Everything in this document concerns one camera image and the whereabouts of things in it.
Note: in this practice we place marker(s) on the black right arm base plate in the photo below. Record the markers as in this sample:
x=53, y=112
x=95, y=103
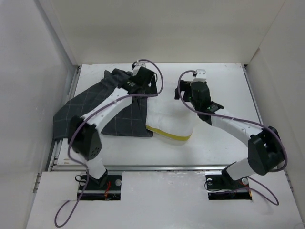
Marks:
x=218, y=182

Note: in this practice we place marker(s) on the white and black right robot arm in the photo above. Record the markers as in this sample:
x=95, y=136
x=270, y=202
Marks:
x=265, y=150

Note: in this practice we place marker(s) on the white pillow with yellow band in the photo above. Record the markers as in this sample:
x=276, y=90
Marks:
x=168, y=117

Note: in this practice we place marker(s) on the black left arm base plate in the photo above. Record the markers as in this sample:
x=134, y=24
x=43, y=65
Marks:
x=113, y=183

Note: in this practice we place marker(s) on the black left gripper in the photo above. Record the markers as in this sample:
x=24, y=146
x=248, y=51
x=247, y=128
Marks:
x=152, y=89

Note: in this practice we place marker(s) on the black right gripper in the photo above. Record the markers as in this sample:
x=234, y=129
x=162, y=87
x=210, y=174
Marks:
x=186, y=86

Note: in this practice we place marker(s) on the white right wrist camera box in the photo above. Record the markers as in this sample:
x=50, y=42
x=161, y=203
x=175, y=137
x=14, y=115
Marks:
x=199, y=75

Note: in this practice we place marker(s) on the aluminium front rail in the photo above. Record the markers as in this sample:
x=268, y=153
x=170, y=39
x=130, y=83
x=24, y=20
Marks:
x=56, y=167

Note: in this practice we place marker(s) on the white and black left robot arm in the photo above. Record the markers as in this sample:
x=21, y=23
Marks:
x=85, y=137

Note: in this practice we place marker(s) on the dark grey checked pillowcase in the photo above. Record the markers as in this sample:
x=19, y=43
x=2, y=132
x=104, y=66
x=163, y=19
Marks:
x=78, y=105

